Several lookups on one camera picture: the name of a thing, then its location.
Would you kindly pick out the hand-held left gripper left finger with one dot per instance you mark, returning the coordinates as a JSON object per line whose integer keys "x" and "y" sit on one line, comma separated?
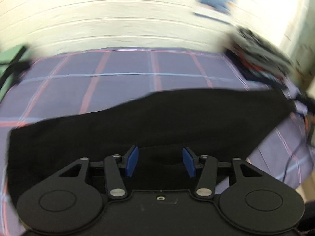
{"x": 127, "y": 161}

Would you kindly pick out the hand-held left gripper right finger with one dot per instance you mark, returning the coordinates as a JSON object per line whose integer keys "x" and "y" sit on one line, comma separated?
{"x": 189, "y": 161}

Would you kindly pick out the black pants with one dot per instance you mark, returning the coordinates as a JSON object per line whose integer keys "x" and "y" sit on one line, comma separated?
{"x": 172, "y": 118}

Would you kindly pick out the purple plaid bed sheet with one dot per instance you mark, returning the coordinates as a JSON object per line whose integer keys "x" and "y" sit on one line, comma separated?
{"x": 123, "y": 88}

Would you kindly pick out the pile of mixed clothes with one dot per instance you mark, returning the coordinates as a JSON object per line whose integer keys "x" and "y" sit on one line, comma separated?
{"x": 258, "y": 54}

